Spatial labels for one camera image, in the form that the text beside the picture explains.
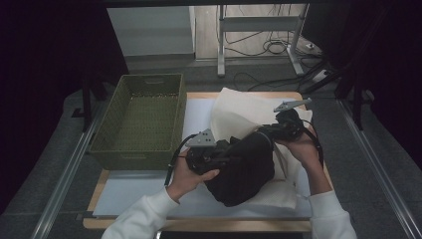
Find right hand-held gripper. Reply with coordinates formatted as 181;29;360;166
258;97;313;143

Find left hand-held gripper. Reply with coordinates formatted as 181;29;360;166
184;128;241;176

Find black garment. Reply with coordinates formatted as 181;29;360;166
203;130;277;208

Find beige mesh laundry bag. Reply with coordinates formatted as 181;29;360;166
209;87;314;210

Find green woven basket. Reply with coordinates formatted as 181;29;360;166
87;73;188;171

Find person's right hand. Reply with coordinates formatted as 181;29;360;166
275;127;322;168

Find person's left hand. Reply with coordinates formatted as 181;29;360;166
165;147;221;202

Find white power strip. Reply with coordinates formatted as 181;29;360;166
311;69;330;84

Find white table mat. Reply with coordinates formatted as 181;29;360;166
93;98;314;219

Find white metal stand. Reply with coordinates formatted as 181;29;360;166
216;3;312;78

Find dark curtain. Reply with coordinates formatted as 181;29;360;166
301;0;422;160
0;0;129;215

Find grey cabinet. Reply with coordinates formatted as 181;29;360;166
106;5;197;58

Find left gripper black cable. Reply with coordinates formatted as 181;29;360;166
163;132;199;187

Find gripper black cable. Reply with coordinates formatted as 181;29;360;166
163;132;199;187
299;119;324;167

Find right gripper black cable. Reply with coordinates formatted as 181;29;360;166
299;119;324;167

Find black floor cables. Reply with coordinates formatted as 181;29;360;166
222;30;327;94

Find aluminium rail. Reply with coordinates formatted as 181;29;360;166
30;99;111;239
335;99;422;239

